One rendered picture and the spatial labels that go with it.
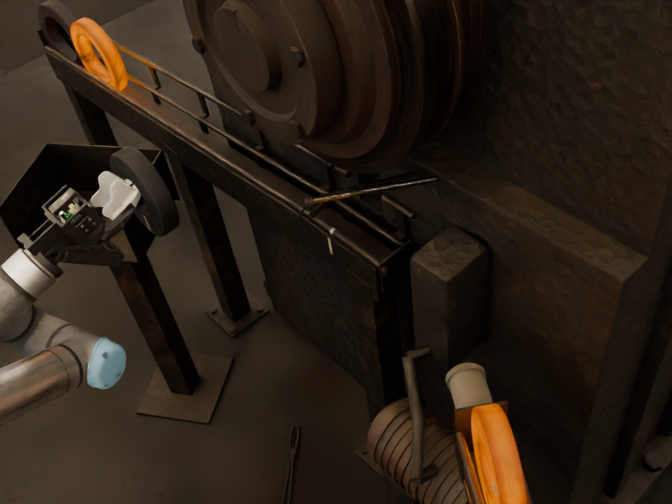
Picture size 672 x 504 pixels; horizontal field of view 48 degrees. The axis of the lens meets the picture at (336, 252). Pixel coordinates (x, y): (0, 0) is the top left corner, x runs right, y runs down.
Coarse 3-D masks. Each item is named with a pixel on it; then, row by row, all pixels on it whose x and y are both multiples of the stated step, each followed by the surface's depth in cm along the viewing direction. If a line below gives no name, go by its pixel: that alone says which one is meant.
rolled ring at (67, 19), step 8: (48, 0) 192; (40, 8) 192; (48, 8) 189; (56, 8) 188; (64, 8) 188; (40, 16) 195; (48, 16) 192; (56, 16) 188; (64, 16) 187; (72, 16) 188; (40, 24) 199; (48, 24) 197; (56, 24) 199; (64, 24) 188; (48, 32) 199; (56, 32) 200; (48, 40) 201; (56, 40) 200; (64, 40) 202; (56, 48) 201; (64, 48) 201; (72, 56) 200; (80, 64) 196
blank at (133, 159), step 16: (112, 160) 125; (128, 160) 120; (144, 160) 120; (128, 176) 122; (144, 176) 119; (160, 176) 120; (144, 192) 120; (160, 192) 120; (144, 208) 128; (160, 208) 120; (176, 208) 122; (144, 224) 131; (160, 224) 123; (176, 224) 125
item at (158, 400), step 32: (64, 160) 159; (96, 160) 157; (160, 160) 150; (32, 192) 153; (32, 224) 154; (128, 224) 140; (128, 256) 147; (128, 288) 166; (160, 288) 173; (160, 320) 174; (160, 352) 183; (160, 384) 199; (192, 384) 195; (160, 416) 192; (192, 416) 191
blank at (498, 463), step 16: (480, 416) 96; (496, 416) 95; (480, 432) 97; (496, 432) 93; (480, 448) 101; (496, 448) 92; (512, 448) 92; (480, 464) 102; (496, 464) 91; (512, 464) 91; (480, 480) 105; (496, 480) 91; (512, 480) 91; (496, 496) 93; (512, 496) 91
